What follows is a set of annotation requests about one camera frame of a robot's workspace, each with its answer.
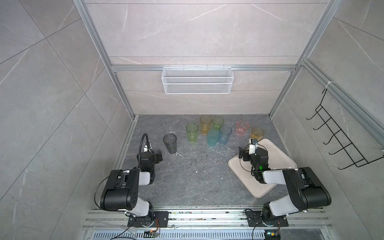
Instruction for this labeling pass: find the beige plastic tray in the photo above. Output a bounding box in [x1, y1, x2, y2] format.
[228, 139, 297, 198]

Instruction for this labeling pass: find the dark grey tumbler glass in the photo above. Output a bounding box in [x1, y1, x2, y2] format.
[163, 133, 177, 154]

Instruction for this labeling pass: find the tall green tumbler glass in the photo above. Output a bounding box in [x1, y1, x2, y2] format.
[186, 123, 199, 144]

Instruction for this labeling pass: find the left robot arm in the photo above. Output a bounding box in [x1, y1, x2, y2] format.
[100, 150, 163, 221]

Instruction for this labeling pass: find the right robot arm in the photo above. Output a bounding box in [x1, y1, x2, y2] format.
[239, 144, 332, 227]

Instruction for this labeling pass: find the short yellow glass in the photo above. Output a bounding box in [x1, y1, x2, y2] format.
[250, 127, 265, 141]

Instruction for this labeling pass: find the pink glass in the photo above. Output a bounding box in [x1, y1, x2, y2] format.
[235, 120, 249, 136]

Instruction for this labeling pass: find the blue tumbler glass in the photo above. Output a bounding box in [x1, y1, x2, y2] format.
[218, 125, 233, 145]

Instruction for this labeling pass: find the teal textured cup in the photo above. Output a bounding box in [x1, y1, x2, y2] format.
[207, 129, 219, 148]

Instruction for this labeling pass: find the small green glass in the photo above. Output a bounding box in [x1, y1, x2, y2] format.
[213, 117, 225, 131]

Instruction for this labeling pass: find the tall amber tumbler glass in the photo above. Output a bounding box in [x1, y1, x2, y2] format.
[200, 115, 213, 135]

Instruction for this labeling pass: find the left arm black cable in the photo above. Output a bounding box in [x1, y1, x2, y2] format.
[138, 132, 151, 157]

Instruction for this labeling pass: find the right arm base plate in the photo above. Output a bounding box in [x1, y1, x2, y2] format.
[244, 209, 289, 227]

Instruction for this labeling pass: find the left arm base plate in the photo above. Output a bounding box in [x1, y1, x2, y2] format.
[127, 211, 170, 228]

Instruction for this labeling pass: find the aluminium mounting rail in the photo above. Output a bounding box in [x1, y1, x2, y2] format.
[83, 206, 332, 230]

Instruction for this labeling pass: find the white wire mesh basket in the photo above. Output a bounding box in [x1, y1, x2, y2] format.
[162, 67, 234, 95]

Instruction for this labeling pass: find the black wire hook rack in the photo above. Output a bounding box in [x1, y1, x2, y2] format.
[306, 89, 384, 170]

